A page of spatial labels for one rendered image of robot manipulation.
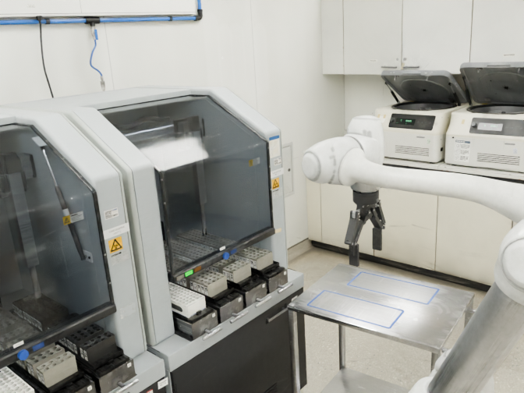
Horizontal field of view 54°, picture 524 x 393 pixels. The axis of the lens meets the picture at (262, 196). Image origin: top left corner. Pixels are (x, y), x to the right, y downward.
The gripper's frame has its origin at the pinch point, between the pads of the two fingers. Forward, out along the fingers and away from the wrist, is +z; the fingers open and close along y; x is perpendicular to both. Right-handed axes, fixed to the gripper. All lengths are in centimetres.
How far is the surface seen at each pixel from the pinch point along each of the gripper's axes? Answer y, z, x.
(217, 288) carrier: 5, 35, 73
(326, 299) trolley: 26, 38, 33
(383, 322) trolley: 24.2, 37.9, 6.9
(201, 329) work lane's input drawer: -12, 44, 66
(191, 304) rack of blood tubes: -13, 33, 70
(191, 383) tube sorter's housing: -20, 64, 66
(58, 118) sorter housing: -34, -41, 105
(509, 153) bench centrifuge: 220, 17, 23
